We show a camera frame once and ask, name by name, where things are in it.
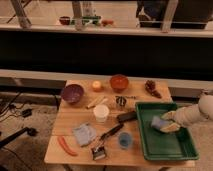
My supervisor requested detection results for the orange carrot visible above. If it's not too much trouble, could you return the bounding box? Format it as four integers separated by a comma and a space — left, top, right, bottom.
57, 136, 78, 156

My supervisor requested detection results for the small orange fruit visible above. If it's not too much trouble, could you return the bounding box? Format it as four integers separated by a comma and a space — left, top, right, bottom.
92, 81, 103, 92

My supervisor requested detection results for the metal binder clip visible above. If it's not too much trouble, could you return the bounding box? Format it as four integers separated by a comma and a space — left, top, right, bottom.
91, 145, 106, 160

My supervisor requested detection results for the white gloved right hand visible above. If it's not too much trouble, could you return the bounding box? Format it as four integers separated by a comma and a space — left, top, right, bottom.
161, 111, 180, 133

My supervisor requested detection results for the orange background object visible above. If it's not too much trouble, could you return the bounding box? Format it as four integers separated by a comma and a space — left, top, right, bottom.
101, 20, 114, 27

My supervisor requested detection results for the dark red background bowl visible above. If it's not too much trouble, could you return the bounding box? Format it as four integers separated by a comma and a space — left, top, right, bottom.
59, 16, 70, 25

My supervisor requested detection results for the blue yellow sponge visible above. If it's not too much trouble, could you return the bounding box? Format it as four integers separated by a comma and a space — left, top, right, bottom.
151, 116, 168, 132

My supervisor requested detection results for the blue folded cloth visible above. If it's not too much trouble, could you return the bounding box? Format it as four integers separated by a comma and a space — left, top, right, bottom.
72, 123, 97, 147

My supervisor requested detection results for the brown pine cone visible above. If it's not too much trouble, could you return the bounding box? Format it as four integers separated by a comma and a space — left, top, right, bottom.
145, 80, 161, 98

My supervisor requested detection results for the green background object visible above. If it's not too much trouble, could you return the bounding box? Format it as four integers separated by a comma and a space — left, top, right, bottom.
70, 16, 101, 25

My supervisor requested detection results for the small blue cup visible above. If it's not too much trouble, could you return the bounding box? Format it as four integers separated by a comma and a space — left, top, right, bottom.
118, 132, 133, 149

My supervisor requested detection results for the black rectangular case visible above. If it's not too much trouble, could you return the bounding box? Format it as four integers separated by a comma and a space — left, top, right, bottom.
117, 111, 137, 123

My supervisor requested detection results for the white plastic cup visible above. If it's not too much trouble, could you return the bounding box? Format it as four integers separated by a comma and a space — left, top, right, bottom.
93, 105, 110, 123

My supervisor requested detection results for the green plastic tray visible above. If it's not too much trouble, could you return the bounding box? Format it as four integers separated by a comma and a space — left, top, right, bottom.
135, 102, 199, 161

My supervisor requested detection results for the wooden stick utensil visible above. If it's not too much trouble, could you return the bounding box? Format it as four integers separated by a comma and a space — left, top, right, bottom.
86, 97, 108, 109

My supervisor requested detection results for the purple bowl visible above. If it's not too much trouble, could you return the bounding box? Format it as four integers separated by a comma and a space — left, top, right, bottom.
61, 84, 84, 104

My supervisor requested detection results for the orange bowl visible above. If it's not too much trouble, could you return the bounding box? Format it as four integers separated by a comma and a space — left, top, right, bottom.
110, 74, 129, 93

